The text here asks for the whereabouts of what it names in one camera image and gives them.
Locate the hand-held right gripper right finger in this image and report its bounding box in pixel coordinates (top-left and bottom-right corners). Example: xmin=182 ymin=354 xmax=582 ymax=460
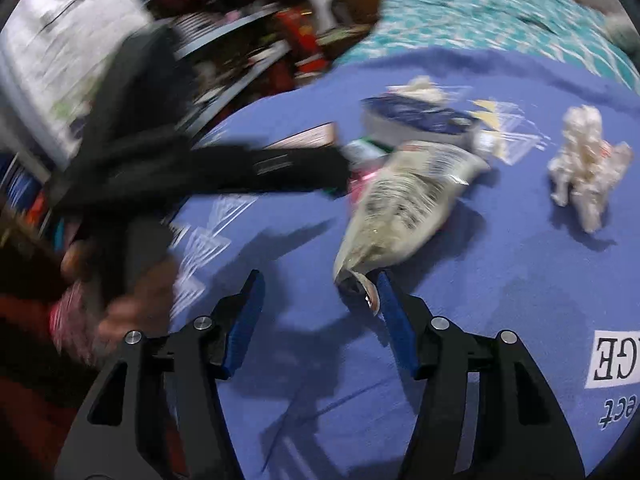
xmin=375 ymin=270 xmax=586 ymax=480

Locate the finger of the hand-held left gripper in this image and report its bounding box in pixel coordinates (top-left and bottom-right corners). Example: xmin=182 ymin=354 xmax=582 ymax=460
xmin=247 ymin=142 xmax=351 ymax=196

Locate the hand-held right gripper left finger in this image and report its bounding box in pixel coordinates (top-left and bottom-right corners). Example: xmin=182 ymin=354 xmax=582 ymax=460
xmin=54 ymin=269 xmax=266 ymax=480

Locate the pink wrapper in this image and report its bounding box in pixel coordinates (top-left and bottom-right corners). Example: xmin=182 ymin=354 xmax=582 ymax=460
xmin=350 ymin=170 xmax=381 ymax=201

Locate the green white small packet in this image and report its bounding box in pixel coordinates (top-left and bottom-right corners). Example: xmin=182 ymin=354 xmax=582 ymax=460
xmin=345 ymin=139 xmax=396 ymax=166

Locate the clear printed plastic bag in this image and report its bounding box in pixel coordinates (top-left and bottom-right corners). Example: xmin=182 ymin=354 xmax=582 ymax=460
xmin=332 ymin=142 xmax=493 ymax=318

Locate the person's left hand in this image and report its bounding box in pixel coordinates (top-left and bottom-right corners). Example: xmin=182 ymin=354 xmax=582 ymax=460
xmin=60 ymin=240 xmax=181 ymax=356

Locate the flat brown box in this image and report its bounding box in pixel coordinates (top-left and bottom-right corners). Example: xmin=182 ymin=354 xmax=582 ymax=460
xmin=265 ymin=122 xmax=337 ymax=150

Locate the blue printed bedsheet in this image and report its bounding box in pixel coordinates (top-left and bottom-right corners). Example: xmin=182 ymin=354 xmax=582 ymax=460
xmin=165 ymin=45 xmax=640 ymax=480

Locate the dark blue flat packet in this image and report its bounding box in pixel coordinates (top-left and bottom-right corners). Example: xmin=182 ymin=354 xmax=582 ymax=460
xmin=361 ymin=95 xmax=483 ymax=151

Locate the red gift box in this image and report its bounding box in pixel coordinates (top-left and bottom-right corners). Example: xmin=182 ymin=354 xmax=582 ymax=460
xmin=275 ymin=10 xmax=331 ymax=73

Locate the white printed board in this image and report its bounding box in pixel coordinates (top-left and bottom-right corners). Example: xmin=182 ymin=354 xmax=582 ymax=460
xmin=0 ymin=0 xmax=156 ymax=156

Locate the small white crumpled tissue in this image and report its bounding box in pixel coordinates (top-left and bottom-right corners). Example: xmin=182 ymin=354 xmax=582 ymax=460
xmin=387 ymin=76 xmax=448 ymax=103

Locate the grey metal shelf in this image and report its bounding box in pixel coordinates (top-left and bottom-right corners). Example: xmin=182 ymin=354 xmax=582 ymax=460
xmin=165 ymin=2 xmax=296 ymax=131

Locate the large white crumpled tissue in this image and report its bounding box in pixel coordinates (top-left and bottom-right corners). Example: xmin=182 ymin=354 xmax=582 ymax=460
xmin=547 ymin=105 xmax=635 ymax=235

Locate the teal patterned bedsheet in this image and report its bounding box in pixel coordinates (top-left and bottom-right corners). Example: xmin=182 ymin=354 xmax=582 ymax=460
xmin=335 ymin=0 xmax=640 ymax=86

